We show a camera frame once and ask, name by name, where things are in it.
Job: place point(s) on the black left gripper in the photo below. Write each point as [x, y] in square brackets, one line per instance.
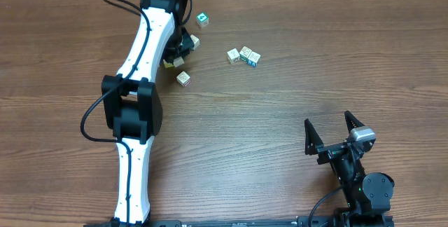
[170, 55]

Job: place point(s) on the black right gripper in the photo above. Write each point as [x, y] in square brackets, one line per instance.
[330, 152]

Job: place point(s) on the blue letter T pretzel block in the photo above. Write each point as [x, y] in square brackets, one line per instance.
[178, 62]

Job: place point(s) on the blue letter P block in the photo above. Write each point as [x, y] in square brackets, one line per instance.
[183, 78]

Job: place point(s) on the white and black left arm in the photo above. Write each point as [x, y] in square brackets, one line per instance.
[132, 105]

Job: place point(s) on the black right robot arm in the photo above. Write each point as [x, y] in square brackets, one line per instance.
[367, 195]

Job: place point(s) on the blue edged cream block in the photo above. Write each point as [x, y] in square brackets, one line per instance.
[196, 42]

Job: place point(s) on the yellow edged cream block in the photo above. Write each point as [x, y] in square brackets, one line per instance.
[167, 65]

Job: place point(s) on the green number four block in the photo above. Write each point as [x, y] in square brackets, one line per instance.
[202, 19]

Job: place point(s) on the cream block left of trio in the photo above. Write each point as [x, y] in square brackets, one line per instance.
[233, 55]

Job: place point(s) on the green edged middle trio block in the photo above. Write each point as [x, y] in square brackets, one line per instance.
[244, 53]

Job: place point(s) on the blue edged right trio block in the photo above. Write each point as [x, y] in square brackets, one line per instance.
[253, 59]

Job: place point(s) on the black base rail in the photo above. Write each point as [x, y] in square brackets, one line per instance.
[301, 221]

